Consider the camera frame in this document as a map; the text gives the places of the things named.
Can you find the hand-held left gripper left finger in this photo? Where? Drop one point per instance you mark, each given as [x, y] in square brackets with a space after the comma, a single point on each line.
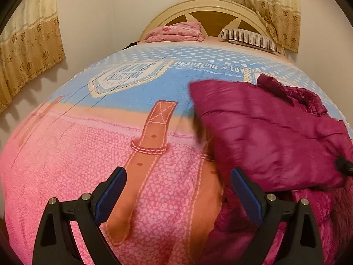
[111, 191]

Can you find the cream wooden headboard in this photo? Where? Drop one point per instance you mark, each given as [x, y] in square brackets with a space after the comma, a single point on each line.
[209, 15]

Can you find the magenta puffer jacket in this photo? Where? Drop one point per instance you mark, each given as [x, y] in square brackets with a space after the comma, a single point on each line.
[264, 132]

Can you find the beige floral curtain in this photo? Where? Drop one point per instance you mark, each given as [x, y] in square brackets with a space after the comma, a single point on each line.
[24, 47]
[262, 5]

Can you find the striped pillow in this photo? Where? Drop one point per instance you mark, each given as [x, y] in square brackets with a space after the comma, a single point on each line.
[249, 38]

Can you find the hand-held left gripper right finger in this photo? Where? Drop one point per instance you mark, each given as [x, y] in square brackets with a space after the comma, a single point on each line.
[245, 191]

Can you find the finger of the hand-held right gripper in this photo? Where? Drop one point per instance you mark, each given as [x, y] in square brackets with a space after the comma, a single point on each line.
[344, 165]

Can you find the pink and blue printed blanket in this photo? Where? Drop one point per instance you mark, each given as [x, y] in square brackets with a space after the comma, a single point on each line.
[110, 121]

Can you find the folded pink floral quilt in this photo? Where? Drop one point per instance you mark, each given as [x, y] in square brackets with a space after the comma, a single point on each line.
[176, 33]

